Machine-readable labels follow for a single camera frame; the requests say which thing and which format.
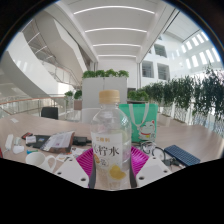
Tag black tablet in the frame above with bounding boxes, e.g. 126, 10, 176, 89
32, 134, 52, 150

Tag tall white cabinet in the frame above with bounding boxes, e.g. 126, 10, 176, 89
81, 76, 129, 109

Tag green plants atop cabinet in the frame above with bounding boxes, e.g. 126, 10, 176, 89
81, 68, 130, 80

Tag dark blue ribbed flat case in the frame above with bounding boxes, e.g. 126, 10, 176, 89
163, 144, 202, 167

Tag white chair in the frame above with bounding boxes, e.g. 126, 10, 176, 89
80, 107, 101, 124

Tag white power strip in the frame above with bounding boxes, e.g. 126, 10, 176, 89
4, 133, 15, 151

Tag row of potted trees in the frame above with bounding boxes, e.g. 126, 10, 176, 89
139, 66, 224, 134

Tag planter box with green plants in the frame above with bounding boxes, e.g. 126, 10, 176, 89
127, 89, 150, 104

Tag black chair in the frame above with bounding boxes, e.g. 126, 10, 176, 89
40, 106, 60, 120

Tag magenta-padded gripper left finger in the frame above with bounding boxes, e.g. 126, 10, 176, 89
53, 147, 98, 189

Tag white mug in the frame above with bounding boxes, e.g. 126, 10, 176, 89
25, 151, 57, 174

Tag clear bottle with yellow cap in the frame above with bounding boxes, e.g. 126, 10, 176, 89
89, 89, 133, 191

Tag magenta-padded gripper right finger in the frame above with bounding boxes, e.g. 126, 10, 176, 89
128, 145, 173, 188

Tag group of ceiling light strips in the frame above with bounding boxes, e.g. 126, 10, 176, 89
73, 4, 156, 58

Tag small black case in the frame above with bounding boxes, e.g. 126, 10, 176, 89
73, 135, 92, 146

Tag green tote bag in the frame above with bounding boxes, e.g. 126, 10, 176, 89
118, 102, 159, 144

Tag colourful sticker sheet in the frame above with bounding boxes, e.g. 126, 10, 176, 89
56, 146, 88, 163

